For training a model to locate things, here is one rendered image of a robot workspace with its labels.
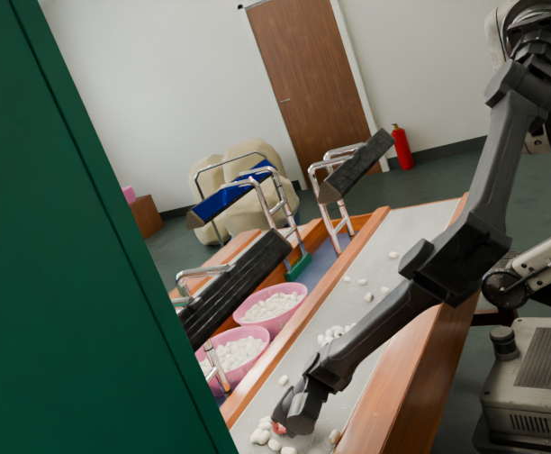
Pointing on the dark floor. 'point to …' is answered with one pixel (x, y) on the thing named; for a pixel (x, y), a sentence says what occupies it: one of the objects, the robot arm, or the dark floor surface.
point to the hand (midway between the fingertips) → (276, 430)
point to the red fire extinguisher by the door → (402, 148)
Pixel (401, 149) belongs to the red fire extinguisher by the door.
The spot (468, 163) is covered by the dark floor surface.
